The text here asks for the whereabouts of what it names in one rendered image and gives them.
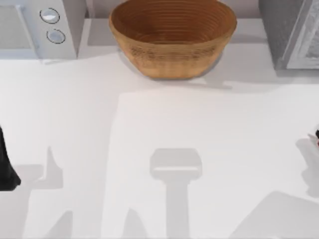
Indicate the small microwave knob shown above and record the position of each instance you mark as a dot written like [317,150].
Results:
[55,36]

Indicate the pale microwave oven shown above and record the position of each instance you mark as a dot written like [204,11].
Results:
[67,37]

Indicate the large microwave knob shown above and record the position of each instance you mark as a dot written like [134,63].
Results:
[49,15]

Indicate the brown woven basket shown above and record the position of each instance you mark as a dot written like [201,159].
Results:
[172,49]

